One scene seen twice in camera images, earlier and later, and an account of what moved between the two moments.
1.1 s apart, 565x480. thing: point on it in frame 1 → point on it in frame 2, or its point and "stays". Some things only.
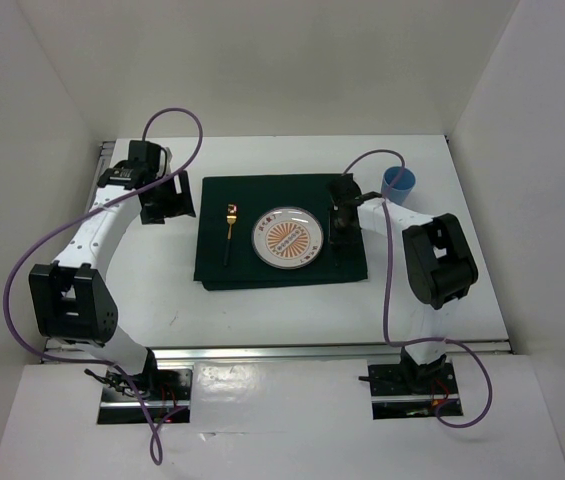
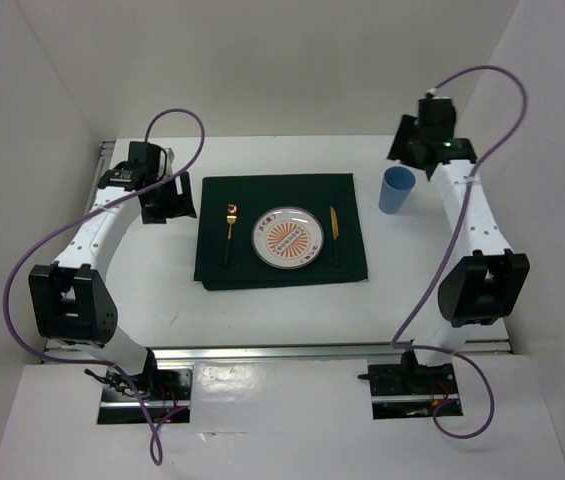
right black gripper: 336,238 → 397,151
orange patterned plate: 287,238 stays
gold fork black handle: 231,217 stays
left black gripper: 179,204 stays
